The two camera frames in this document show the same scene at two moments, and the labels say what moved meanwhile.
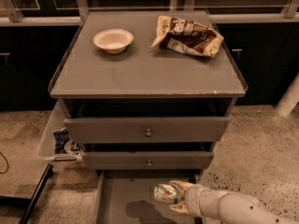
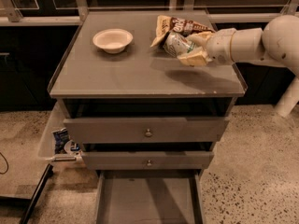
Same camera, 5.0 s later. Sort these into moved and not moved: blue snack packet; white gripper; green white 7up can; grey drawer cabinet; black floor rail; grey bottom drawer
Moved: white gripper; green white 7up can
Not moved: blue snack packet; black floor rail; grey drawer cabinet; grey bottom drawer
